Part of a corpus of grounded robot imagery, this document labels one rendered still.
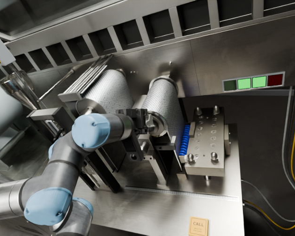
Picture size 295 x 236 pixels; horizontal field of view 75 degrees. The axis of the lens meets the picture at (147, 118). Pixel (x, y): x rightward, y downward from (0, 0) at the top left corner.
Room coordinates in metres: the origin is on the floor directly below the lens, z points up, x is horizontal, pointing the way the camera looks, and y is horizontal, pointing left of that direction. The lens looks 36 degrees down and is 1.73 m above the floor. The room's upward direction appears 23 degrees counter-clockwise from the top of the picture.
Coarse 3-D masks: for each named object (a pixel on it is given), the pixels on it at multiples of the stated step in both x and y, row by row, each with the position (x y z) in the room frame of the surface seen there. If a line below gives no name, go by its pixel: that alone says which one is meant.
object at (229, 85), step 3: (225, 81) 0.75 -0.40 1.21; (228, 81) 0.74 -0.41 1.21; (231, 81) 0.74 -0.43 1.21; (234, 81) 0.73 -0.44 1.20; (225, 84) 0.75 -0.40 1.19; (228, 84) 0.74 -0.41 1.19; (231, 84) 0.74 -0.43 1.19; (234, 84) 0.73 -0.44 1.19; (225, 87) 0.75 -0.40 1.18; (228, 87) 0.74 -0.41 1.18; (231, 87) 0.74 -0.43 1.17; (234, 87) 0.73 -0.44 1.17
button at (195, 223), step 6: (192, 216) 0.38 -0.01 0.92; (192, 222) 0.36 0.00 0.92; (198, 222) 0.35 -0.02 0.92; (204, 222) 0.34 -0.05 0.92; (192, 228) 0.34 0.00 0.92; (198, 228) 0.33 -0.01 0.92; (204, 228) 0.32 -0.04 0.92; (192, 234) 0.32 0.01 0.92; (198, 234) 0.31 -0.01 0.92; (204, 234) 0.30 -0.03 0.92
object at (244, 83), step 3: (240, 81) 0.72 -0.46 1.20; (243, 81) 0.71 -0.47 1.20; (246, 81) 0.70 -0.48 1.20; (249, 81) 0.70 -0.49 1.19; (240, 84) 0.72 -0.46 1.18; (243, 84) 0.71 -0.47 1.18; (246, 84) 0.70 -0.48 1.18; (249, 84) 0.70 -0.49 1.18; (240, 87) 0.72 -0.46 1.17; (243, 87) 0.71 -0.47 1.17; (246, 87) 0.70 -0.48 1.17; (249, 87) 0.70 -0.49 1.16
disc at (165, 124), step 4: (148, 112) 0.61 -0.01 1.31; (152, 112) 0.60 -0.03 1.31; (156, 112) 0.60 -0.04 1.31; (156, 116) 0.60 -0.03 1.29; (160, 116) 0.59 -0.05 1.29; (164, 120) 0.58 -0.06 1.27; (164, 124) 0.59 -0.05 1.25; (164, 128) 0.59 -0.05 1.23; (164, 132) 0.59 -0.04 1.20; (152, 136) 0.62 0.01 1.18; (156, 136) 0.61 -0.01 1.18
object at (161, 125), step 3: (147, 117) 0.61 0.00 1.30; (153, 117) 0.60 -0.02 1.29; (156, 117) 0.59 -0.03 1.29; (156, 120) 0.59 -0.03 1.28; (159, 120) 0.59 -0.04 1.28; (159, 123) 0.59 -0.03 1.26; (162, 123) 0.59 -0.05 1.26; (159, 126) 0.59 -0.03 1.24; (162, 126) 0.58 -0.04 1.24; (159, 129) 0.59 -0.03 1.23; (162, 129) 0.59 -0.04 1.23; (159, 132) 0.60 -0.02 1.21; (153, 135) 0.61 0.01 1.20
